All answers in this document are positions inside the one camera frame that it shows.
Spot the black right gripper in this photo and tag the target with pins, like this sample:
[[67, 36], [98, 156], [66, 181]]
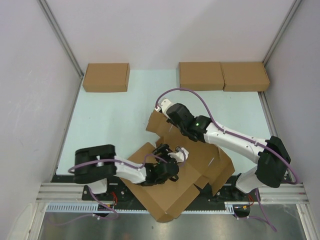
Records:
[[169, 120]]

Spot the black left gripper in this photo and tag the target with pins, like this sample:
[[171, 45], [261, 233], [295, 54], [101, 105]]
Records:
[[164, 149]]

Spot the cardboard box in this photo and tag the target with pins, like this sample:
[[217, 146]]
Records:
[[106, 78], [244, 77], [206, 164], [201, 76]]

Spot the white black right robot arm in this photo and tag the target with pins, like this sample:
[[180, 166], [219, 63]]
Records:
[[270, 156]]

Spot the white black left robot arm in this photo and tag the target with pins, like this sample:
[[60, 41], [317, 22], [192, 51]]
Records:
[[94, 165]]

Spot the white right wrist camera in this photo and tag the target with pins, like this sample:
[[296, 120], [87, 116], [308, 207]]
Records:
[[163, 105]]

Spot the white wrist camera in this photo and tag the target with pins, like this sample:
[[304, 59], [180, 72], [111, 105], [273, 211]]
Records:
[[163, 105], [180, 156]]

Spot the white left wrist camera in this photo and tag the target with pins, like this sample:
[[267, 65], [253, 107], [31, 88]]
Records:
[[180, 156]]

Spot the white slotted cable duct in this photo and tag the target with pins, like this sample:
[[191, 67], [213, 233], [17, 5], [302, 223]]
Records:
[[93, 207]]

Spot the aluminium corner post right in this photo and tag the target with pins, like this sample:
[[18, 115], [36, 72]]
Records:
[[295, 6]]

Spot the aluminium corner post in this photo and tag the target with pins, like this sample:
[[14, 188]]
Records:
[[55, 26], [295, 6]]

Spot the aluminium corner post left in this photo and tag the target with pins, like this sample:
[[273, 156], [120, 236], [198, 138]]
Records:
[[55, 26]]

